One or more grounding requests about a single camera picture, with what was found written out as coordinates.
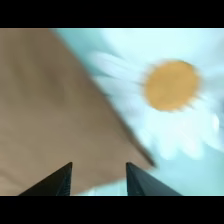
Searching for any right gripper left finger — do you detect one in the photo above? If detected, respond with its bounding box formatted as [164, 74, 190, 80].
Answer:
[18, 161, 73, 197]

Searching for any brown garment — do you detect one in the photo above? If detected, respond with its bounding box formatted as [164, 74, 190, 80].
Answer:
[0, 27, 158, 197]

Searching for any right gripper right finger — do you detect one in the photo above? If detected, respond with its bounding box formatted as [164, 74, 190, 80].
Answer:
[125, 162, 183, 197]

